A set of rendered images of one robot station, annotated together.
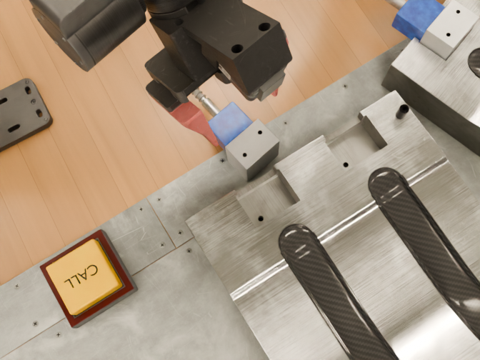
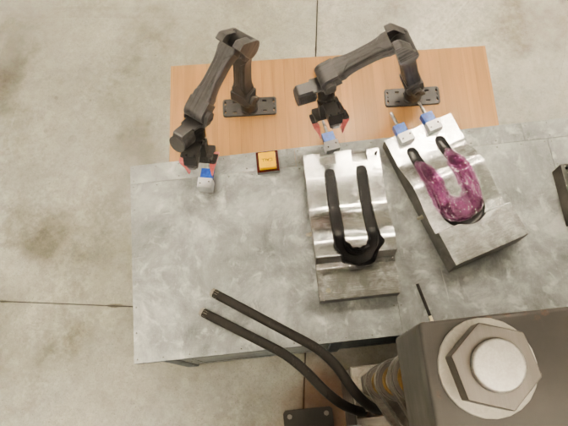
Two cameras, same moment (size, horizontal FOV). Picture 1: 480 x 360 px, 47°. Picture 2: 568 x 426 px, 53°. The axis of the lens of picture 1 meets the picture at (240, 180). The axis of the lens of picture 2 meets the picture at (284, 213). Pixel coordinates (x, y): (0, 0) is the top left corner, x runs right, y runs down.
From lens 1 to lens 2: 1.43 m
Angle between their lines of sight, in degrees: 8
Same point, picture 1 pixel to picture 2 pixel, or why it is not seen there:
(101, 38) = (304, 101)
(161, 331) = (281, 186)
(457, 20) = (407, 135)
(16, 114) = (267, 106)
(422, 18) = (399, 131)
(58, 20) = (298, 95)
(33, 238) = (256, 144)
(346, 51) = (377, 132)
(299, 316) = (320, 192)
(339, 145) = (356, 155)
